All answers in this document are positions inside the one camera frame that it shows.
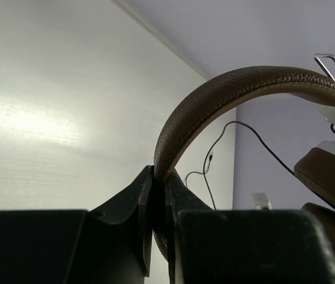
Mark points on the brown silver headphones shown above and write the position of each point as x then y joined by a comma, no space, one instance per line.
316,170

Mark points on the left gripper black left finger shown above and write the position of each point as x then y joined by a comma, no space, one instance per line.
109,244

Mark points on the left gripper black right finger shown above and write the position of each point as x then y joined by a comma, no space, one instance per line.
250,246

